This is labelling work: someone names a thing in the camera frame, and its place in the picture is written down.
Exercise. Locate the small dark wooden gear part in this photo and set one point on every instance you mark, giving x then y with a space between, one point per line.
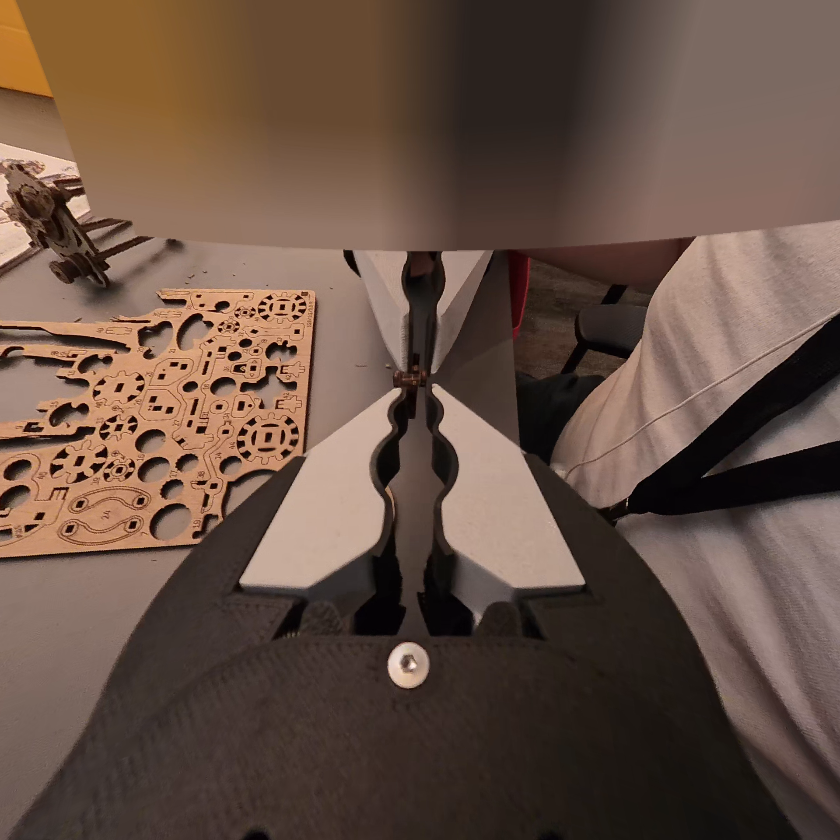
410 379

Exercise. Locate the person's right forearm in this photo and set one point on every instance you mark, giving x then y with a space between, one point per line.
590 256

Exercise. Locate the open instruction booklet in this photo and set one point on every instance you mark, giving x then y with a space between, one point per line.
10 249

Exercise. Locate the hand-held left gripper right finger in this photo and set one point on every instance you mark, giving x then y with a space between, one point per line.
505 518

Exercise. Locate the yellow plastic bin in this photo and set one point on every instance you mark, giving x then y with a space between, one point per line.
16 59

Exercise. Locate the partly built wooden model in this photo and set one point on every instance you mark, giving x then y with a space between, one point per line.
46 216

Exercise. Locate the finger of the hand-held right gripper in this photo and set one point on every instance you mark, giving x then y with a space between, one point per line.
384 295
459 282

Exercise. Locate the person's dark trousers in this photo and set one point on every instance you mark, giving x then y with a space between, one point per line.
551 407

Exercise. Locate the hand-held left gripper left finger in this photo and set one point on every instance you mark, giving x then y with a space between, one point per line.
315 518

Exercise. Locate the black office chair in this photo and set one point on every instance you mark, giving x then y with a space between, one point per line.
610 325

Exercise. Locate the laser-cut wooden parts sheet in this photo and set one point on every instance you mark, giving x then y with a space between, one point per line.
108 522

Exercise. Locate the red plastic bin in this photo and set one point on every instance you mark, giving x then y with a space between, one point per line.
518 289

